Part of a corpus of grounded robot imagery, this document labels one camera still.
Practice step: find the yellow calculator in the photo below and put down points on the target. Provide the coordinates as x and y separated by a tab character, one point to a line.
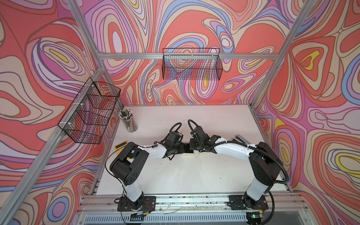
121	145

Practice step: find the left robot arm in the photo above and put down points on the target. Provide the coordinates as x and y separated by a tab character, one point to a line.
128	164

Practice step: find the black wire basket back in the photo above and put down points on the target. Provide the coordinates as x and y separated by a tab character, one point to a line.
191	63

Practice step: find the black wire basket left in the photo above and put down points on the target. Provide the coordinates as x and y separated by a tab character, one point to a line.
94	106

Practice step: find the grey stapler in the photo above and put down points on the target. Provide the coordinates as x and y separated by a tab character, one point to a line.
241	139

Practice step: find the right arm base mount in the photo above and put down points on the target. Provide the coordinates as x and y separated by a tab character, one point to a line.
241	202

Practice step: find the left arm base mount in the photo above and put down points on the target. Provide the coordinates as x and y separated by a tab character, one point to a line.
143	204

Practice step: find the black wire basket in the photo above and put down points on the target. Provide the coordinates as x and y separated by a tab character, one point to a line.
191	63
94	106

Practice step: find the metal pen cup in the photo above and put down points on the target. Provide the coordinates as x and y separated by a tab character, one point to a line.
127	118

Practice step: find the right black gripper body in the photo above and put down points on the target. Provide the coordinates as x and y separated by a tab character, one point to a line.
196	146

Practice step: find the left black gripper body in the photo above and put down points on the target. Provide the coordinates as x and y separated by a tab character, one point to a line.
177	149

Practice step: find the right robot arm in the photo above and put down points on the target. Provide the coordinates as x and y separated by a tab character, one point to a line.
267	168

